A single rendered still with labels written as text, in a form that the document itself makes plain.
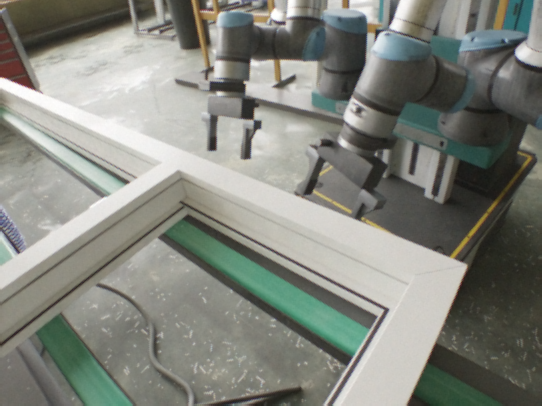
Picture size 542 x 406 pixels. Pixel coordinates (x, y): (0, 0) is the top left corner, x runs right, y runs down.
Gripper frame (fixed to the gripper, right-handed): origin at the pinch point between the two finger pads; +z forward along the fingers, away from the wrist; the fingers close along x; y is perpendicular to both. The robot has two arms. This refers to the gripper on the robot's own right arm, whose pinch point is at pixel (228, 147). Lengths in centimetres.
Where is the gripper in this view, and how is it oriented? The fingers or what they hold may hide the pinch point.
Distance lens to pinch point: 94.0
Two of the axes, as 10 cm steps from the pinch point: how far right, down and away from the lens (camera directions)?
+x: -7.6, -2.3, 6.1
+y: 6.4, -1.5, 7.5
